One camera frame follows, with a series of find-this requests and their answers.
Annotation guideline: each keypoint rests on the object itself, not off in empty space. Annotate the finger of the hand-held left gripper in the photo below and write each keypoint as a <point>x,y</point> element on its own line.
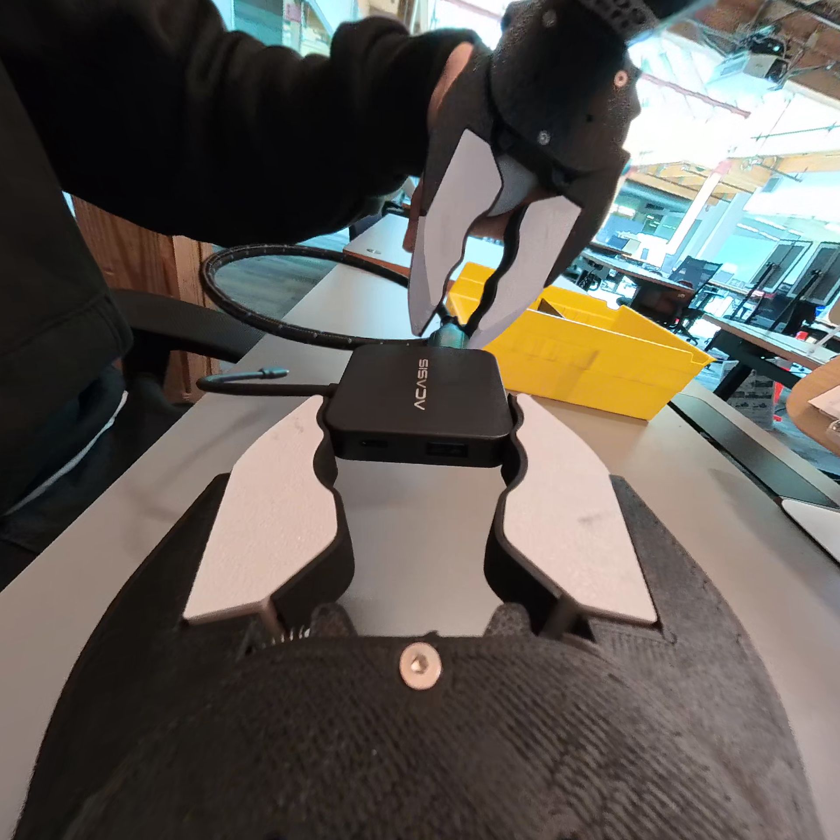
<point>453,223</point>
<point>538,256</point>

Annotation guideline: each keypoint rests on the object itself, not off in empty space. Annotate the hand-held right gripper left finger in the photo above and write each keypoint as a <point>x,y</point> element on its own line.
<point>262,518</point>

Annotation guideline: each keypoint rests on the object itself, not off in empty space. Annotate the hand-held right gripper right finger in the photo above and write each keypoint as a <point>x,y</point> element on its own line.
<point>571,525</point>

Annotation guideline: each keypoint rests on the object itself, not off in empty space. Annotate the black square USB hub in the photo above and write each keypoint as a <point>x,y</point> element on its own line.
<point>420,400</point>

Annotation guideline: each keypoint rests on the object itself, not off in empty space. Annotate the person's left forearm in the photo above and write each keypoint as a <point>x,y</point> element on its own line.
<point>295,118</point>

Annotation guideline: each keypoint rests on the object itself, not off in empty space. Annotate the white neighbouring desk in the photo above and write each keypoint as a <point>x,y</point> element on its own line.
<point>387,243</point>

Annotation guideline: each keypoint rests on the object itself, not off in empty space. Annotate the person's left hand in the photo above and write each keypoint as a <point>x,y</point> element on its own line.
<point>449,79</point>

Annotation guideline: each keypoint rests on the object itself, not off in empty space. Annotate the brown-top table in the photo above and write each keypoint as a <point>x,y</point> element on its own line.
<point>636,272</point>

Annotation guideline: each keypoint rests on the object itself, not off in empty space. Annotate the black mesh chair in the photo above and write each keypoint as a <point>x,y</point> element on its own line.
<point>695,279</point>

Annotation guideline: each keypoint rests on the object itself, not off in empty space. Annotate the ceiling projector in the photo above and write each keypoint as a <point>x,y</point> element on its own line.
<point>754,64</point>

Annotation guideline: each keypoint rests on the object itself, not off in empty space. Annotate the black office chair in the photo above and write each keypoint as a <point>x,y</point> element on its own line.
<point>184,328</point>

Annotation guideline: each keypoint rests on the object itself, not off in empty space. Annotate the long grey table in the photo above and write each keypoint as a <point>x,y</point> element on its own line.
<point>768,338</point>

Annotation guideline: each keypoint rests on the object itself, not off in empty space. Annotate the white flat board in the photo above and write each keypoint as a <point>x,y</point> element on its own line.
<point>817,528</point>

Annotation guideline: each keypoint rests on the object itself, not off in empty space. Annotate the black upright panel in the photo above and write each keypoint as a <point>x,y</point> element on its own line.
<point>825,272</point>
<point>784,269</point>

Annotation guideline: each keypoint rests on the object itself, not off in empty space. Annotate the brown cardboard box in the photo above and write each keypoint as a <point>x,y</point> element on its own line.
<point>810,420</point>

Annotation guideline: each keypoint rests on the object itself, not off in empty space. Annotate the wooden cabinet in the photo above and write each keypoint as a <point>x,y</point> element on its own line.
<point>151,262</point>

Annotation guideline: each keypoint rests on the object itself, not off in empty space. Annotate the person's body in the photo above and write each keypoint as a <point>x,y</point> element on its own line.
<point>39,328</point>

